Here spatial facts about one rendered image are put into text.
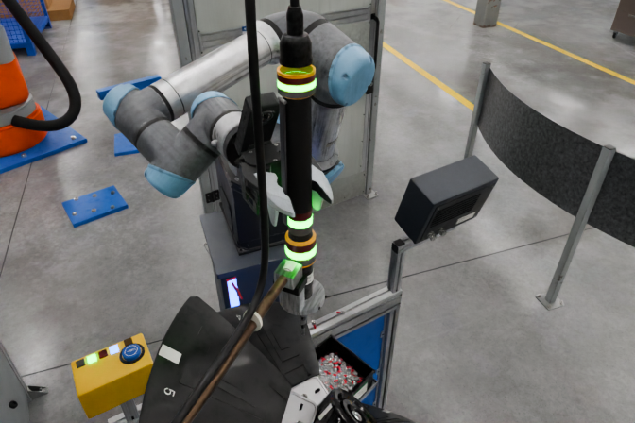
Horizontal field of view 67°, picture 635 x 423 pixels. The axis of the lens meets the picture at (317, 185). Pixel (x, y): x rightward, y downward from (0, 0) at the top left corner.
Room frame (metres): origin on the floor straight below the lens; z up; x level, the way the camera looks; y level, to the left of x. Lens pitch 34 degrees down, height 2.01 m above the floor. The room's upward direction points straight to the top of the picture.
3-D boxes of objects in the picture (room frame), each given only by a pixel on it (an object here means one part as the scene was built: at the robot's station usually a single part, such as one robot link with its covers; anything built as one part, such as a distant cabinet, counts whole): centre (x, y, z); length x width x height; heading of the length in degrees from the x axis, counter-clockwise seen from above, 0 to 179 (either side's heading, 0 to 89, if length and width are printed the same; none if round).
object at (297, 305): (0.51, 0.03, 1.50); 0.09 x 0.07 x 0.10; 156
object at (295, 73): (0.51, 0.02, 1.80); 0.04 x 0.04 x 0.03
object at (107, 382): (0.67, 0.46, 1.02); 0.16 x 0.10 x 0.11; 121
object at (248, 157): (0.61, 0.08, 1.63); 0.12 x 0.08 x 0.09; 31
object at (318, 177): (0.53, 0.00, 1.63); 0.09 x 0.03 x 0.06; 43
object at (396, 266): (1.10, -0.24, 0.96); 0.03 x 0.03 x 0.20; 31
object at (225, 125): (0.68, 0.13, 1.64); 0.08 x 0.05 x 0.08; 121
